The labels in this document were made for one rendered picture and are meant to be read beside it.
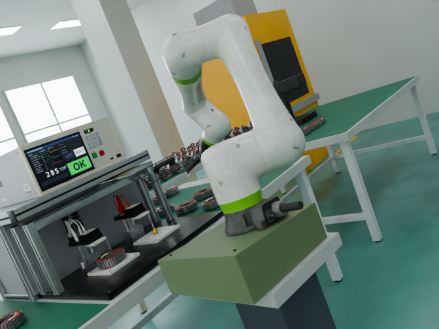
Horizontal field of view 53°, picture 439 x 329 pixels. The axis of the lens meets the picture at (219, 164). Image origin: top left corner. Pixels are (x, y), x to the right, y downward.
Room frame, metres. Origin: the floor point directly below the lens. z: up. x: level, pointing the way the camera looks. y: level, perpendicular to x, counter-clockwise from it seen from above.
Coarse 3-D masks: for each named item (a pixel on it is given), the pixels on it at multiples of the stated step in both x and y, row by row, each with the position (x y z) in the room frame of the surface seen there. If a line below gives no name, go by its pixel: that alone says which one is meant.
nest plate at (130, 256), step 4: (128, 256) 1.65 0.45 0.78; (132, 256) 1.63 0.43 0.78; (136, 256) 1.63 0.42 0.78; (124, 260) 1.61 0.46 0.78; (128, 260) 1.60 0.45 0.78; (116, 264) 1.60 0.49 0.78; (120, 264) 1.58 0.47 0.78; (124, 264) 1.59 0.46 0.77; (96, 268) 1.65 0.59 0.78; (108, 268) 1.58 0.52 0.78; (112, 268) 1.57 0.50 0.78; (116, 268) 1.56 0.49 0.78; (88, 272) 1.64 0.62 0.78; (92, 272) 1.62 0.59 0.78; (96, 272) 1.60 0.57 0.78; (100, 272) 1.58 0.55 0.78; (104, 272) 1.56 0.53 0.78; (108, 272) 1.54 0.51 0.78; (112, 272) 1.54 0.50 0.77
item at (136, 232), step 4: (140, 224) 1.93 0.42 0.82; (132, 228) 1.90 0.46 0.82; (136, 228) 1.90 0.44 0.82; (140, 228) 1.92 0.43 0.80; (124, 232) 1.89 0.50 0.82; (128, 232) 1.88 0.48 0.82; (132, 232) 1.88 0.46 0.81; (136, 232) 1.90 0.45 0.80; (140, 232) 1.92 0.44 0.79; (124, 236) 1.90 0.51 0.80; (128, 236) 1.88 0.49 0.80; (132, 236) 1.88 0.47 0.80; (136, 236) 1.89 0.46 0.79; (140, 236) 1.91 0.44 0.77; (128, 240) 1.89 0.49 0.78; (132, 240) 1.87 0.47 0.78; (136, 240) 1.89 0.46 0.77
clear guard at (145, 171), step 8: (152, 160) 1.99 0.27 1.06; (160, 160) 1.84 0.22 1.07; (176, 160) 1.85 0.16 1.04; (136, 168) 1.88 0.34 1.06; (144, 168) 1.75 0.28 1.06; (152, 168) 1.76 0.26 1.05; (160, 168) 1.78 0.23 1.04; (168, 168) 1.79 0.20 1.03; (176, 168) 1.80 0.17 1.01; (120, 176) 1.80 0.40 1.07; (144, 176) 1.71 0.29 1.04; (152, 176) 1.72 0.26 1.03; (160, 176) 1.73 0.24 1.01
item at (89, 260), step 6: (90, 252) 1.76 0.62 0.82; (96, 252) 1.74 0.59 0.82; (84, 258) 1.69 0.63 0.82; (90, 258) 1.71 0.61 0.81; (96, 258) 1.73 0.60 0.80; (84, 264) 1.70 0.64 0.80; (90, 264) 1.70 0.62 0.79; (96, 264) 1.72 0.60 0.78; (84, 270) 1.71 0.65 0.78; (90, 270) 1.69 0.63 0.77
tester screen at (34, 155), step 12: (48, 144) 1.75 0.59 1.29; (60, 144) 1.78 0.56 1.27; (72, 144) 1.82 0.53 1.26; (36, 156) 1.70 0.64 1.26; (48, 156) 1.73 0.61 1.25; (60, 156) 1.77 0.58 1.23; (84, 156) 1.84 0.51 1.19; (36, 168) 1.68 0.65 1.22; (48, 168) 1.72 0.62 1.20; (60, 168) 1.75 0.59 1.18; (60, 180) 1.73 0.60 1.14
